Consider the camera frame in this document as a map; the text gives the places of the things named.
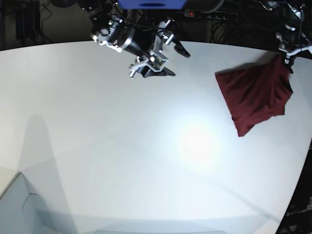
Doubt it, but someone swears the blue box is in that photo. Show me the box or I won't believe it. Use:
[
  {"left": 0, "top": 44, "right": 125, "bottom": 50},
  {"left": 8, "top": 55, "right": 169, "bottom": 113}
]
[{"left": 118, "top": 0, "right": 186, "bottom": 10}]

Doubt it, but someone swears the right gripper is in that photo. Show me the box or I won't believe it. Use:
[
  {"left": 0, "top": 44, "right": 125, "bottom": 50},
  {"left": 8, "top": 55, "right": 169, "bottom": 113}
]
[{"left": 121, "top": 29, "right": 191, "bottom": 78}]

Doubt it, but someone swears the black box on floor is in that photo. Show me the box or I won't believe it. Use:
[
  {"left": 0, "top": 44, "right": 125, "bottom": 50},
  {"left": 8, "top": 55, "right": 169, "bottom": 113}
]
[{"left": 15, "top": 0, "right": 40, "bottom": 41}]

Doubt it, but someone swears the dark red t-shirt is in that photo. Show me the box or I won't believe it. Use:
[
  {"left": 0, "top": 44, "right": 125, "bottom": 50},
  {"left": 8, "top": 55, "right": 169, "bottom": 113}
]
[{"left": 215, "top": 55, "right": 293, "bottom": 137}]

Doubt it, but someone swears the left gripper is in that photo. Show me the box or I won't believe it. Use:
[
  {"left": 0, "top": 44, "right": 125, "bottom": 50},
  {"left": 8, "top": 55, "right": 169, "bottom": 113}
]
[{"left": 277, "top": 22, "right": 307, "bottom": 73}]

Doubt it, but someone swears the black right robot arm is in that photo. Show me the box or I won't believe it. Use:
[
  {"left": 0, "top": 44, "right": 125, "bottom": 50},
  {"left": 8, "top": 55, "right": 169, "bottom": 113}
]
[{"left": 78, "top": 0, "right": 190, "bottom": 78}]

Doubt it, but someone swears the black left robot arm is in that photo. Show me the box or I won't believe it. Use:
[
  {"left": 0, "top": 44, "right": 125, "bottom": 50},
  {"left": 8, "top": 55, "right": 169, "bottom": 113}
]
[{"left": 238, "top": 0, "right": 312, "bottom": 69}]

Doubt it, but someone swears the white bin at corner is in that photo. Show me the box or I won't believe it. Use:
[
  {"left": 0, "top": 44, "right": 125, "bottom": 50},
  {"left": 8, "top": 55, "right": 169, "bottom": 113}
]
[{"left": 0, "top": 174, "right": 43, "bottom": 234}]

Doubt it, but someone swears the black power strip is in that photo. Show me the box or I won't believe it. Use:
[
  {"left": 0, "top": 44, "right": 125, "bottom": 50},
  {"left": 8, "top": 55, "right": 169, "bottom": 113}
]
[{"left": 184, "top": 9, "right": 239, "bottom": 21}]

